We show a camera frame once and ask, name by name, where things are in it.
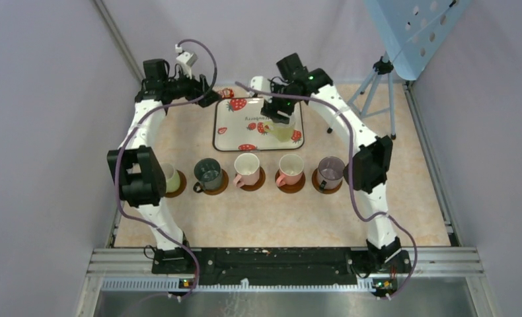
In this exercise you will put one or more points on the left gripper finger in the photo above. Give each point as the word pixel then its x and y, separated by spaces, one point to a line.
pixel 204 85
pixel 211 97

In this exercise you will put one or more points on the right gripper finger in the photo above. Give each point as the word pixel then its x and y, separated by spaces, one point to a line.
pixel 285 118
pixel 270 111

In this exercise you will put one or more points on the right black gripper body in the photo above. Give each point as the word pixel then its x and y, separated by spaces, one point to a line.
pixel 283 104

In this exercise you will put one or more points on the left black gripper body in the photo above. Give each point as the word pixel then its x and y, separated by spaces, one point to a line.
pixel 184 87

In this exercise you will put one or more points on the green mug back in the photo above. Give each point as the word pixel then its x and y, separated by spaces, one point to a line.
pixel 283 132

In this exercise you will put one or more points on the white strawberry tray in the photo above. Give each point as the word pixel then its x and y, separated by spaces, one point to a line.
pixel 240 126

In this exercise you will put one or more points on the pink mug back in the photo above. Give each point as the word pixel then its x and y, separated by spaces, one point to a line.
pixel 291 168

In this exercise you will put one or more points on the pink mug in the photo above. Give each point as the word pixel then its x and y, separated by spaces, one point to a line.
pixel 291 168
pixel 247 168

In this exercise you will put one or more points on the pink mug front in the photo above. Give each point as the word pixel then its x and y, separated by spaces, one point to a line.
pixel 247 168

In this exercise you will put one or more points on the brown coaster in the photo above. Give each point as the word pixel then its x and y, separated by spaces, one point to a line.
pixel 224 184
pixel 181 188
pixel 259 183
pixel 316 185
pixel 294 188

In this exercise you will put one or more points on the purple mug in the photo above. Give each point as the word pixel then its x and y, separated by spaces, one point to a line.
pixel 329 173

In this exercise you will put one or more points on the dark green mug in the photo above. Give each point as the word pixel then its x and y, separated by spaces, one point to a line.
pixel 208 173

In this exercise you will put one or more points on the green mug front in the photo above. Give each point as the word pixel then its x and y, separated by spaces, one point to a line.
pixel 172 178

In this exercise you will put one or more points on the light blue music stand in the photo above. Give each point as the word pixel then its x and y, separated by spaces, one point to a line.
pixel 411 32

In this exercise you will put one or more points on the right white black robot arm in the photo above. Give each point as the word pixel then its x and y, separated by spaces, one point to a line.
pixel 369 154

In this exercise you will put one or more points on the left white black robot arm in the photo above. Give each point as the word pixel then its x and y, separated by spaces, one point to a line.
pixel 137 174

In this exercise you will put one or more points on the red snack packet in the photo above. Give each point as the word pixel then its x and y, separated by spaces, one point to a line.
pixel 226 93

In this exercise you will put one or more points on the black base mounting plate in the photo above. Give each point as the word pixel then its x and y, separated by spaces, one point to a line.
pixel 277 266

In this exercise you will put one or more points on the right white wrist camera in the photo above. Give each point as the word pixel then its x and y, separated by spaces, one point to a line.
pixel 259 83

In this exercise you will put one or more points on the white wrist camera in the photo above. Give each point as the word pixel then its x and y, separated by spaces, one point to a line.
pixel 259 83
pixel 186 60

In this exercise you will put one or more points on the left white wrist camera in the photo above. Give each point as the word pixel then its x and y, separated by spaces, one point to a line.
pixel 186 60

